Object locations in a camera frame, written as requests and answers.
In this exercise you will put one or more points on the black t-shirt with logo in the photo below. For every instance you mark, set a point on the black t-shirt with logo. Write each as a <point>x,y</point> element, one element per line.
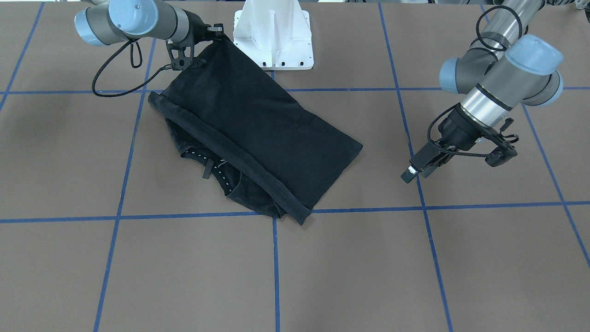
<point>264,149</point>

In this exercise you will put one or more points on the white pedestal column base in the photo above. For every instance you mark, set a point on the white pedestal column base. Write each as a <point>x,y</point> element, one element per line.
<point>275,34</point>

